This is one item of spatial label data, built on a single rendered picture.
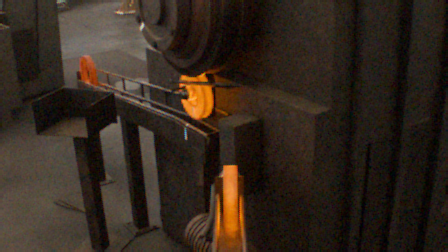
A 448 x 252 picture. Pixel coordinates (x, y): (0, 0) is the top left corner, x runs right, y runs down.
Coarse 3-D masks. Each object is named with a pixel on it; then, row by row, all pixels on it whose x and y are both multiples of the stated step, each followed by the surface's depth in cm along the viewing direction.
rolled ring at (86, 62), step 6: (84, 60) 247; (90, 60) 244; (84, 66) 255; (90, 66) 242; (84, 72) 256; (90, 72) 242; (96, 72) 243; (84, 78) 256; (90, 78) 244; (96, 78) 244; (96, 84) 246
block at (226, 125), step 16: (224, 128) 137; (240, 128) 134; (256, 128) 137; (224, 144) 139; (240, 144) 136; (256, 144) 139; (224, 160) 141; (240, 160) 137; (256, 160) 141; (256, 176) 142
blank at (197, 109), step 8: (192, 80) 153; (200, 80) 150; (200, 88) 150; (208, 88) 150; (200, 96) 151; (208, 96) 150; (184, 104) 162; (192, 104) 158; (200, 104) 152; (208, 104) 151; (192, 112) 158; (200, 112) 154; (208, 112) 153
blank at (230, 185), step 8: (224, 168) 113; (232, 168) 113; (224, 176) 110; (232, 176) 110; (224, 184) 109; (232, 184) 109; (224, 192) 108; (232, 192) 108; (224, 200) 108; (232, 200) 108; (224, 208) 108; (232, 208) 107; (224, 216) 108; (232, 216) 108; (232, 224) 109
